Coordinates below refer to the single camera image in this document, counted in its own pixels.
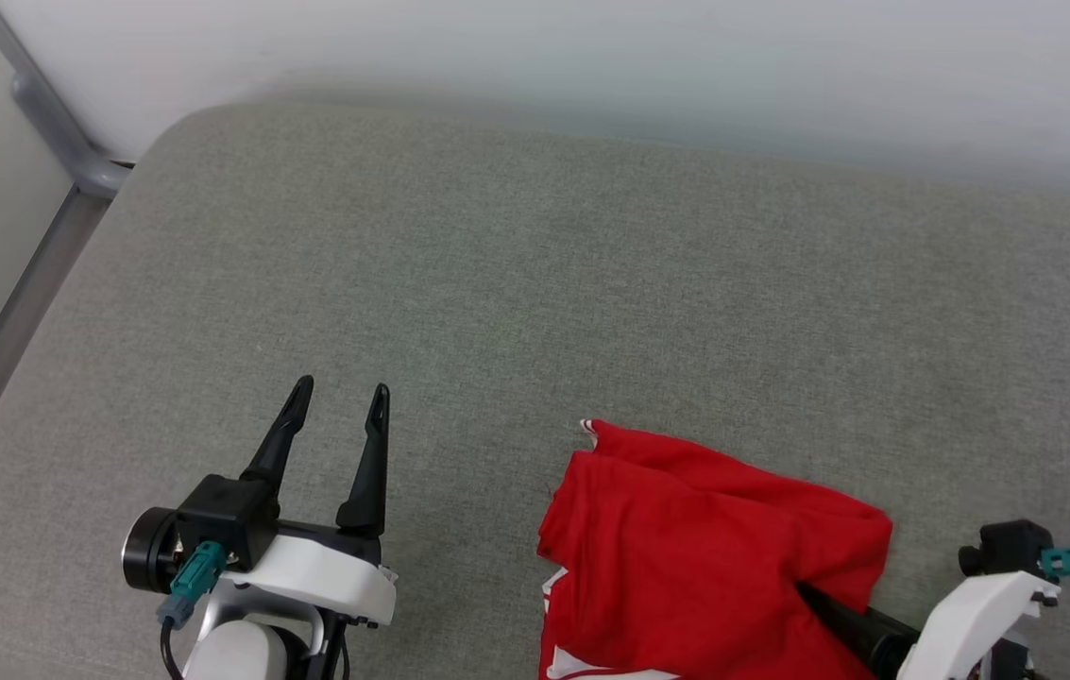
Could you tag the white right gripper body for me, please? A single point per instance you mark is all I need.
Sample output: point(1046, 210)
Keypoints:
point(969, 623)

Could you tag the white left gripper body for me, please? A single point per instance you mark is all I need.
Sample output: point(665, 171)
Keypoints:
point(327, 576)

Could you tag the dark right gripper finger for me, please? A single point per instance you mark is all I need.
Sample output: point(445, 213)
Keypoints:
point(860, 628)

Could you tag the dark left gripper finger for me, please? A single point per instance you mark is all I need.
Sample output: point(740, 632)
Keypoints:
point(370, 482)
point(284, 434)

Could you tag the red garment with white trim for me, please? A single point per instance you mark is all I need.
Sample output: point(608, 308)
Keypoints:
point(704, 548)

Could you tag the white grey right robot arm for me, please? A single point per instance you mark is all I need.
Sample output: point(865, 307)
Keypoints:
point(1007, 663)

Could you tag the grey fabric sofa cushion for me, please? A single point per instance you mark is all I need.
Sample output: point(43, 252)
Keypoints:
point(544, 283)

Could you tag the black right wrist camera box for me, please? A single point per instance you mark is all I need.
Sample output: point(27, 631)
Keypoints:
point(1007, 548)

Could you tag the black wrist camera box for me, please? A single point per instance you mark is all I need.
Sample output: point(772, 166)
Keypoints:
point(223, 519)
point(1007, 548)

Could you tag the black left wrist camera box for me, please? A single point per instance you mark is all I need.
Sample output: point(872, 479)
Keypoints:
point(223, 519)

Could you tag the teal left camera connector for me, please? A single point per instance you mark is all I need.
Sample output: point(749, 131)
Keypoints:
point(195, 576)

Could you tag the grey metal rail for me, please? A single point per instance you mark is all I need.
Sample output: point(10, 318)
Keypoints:
point(53, 123)

